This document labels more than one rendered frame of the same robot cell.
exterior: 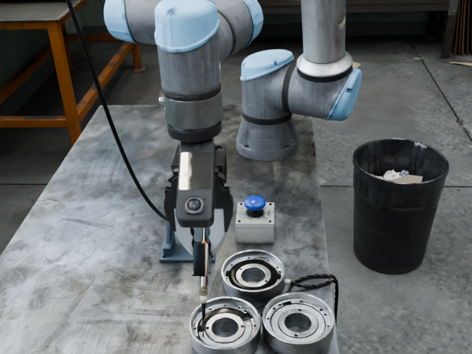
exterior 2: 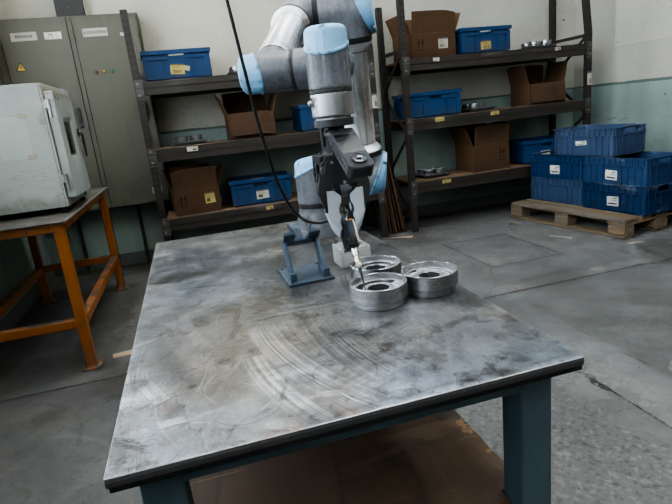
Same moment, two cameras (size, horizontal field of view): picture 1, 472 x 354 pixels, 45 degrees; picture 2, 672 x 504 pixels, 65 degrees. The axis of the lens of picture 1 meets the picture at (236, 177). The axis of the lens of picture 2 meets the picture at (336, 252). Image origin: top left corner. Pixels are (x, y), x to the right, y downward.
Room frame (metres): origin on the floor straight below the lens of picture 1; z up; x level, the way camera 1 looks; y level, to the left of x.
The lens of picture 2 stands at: (-0.22, 0.39, 1.15)
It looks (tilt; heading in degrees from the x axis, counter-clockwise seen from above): 15 degrees down; 341
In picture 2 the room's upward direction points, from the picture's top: 6 degrees counter-clockwise
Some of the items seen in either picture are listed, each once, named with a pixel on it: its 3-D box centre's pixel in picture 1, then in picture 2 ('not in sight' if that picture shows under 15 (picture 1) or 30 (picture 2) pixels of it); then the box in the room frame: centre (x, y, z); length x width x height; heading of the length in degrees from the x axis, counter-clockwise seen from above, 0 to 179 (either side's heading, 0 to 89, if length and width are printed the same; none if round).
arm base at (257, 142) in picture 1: (267, 128); (320, 217); (1.22, -0.08, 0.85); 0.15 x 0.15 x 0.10
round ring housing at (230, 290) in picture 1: (253, 279); (375, 271); (0.72, -0.02, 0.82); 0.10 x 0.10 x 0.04
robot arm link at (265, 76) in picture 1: (270, 81); (318, 177); (1.21, -0.09, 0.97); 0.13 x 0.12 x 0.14; 63
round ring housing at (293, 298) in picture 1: (298, 326); (429, 279); (0.61, -0.08, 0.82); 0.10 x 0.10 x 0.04
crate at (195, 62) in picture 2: not in sight; (176, 67); (4.35, -0.04, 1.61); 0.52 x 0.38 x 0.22; 88
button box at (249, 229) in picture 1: (256, 220); (351, 252); (0.88, -0.03, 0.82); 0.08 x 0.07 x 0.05; 175
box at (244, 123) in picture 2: not in sight; (247, 114); (4.29, -0.54, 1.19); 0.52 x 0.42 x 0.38; 85
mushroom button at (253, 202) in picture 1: (255, 210); not in sight; (0.87, -0.03, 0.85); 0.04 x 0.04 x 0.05
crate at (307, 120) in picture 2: not in sight; (324, 116); (4.25, -1.21, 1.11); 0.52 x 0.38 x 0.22; 85
